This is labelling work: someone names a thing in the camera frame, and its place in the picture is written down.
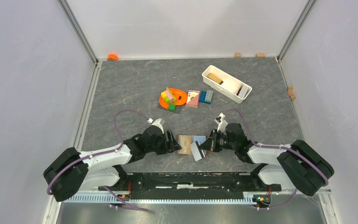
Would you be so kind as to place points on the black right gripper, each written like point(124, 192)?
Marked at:
point(207, 144)

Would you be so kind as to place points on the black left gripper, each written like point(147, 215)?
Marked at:
point(170, 146)

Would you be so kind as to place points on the grey striped credit card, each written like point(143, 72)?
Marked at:
point(197, 152)

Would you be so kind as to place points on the brown leather card holder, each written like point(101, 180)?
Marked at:
point(199, 138)

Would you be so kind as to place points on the white rectangular plastic tray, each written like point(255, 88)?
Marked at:
point(230, 85)

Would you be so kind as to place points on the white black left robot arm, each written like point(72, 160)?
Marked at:
point(73, 171)

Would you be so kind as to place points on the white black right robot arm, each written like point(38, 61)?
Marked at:
point(295, 165)

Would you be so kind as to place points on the red playing card box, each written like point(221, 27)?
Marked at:
point(193, 98)

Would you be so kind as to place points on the stack of white cards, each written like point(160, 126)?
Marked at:
point(242, 91)

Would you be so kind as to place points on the tan card in tray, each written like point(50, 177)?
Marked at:
point(215, 78)

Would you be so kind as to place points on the dark grey block baseplate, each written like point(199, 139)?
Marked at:
point(176, 109)

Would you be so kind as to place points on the green building block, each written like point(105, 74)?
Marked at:
point(171, 107)

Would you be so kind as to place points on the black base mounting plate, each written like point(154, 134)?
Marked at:
point(187, 185)

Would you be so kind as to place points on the blue grey building block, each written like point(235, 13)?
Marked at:
point(206, 97)

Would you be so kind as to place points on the pink yellow green block stack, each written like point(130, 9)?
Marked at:
point(168, 96)

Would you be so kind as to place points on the wooden block left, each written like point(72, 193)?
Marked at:
point(237, 55)

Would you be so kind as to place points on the curved wooden piece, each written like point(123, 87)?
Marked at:
point(290, 91)

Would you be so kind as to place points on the orange tape roll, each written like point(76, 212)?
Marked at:
point(112, 57)

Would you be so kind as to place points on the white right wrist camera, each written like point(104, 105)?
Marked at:
point(221, 122)

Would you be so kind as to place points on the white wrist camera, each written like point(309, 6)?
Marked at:
point(221, 122)
point(158, 123)

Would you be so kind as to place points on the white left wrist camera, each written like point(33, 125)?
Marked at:
point(158, 123)

